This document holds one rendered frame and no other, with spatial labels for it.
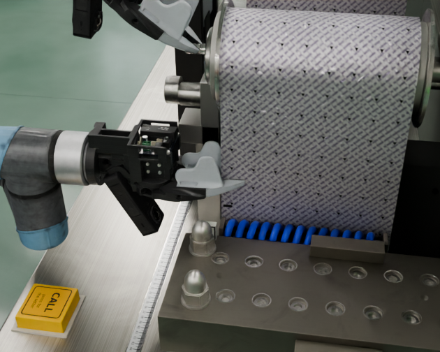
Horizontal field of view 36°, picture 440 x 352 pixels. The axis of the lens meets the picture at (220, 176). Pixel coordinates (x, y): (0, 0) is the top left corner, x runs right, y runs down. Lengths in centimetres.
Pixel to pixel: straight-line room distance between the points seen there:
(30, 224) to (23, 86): 278
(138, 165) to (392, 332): 38
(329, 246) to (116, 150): 31
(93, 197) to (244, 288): 47
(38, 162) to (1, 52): 330
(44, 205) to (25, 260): 156
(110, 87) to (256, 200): 276
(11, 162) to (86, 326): 26
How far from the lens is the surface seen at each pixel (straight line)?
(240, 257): 89
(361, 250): 89
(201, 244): 88
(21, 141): 95
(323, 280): 87
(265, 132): 86
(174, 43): 85
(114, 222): 117
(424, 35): 85
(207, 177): 89
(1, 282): 248
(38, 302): 102
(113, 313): 101
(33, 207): 99
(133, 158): 88
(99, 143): 91
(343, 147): 87
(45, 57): 407
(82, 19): 89
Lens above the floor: 162
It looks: 34 degrees down
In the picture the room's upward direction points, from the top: 1 degrees counter-clockwise
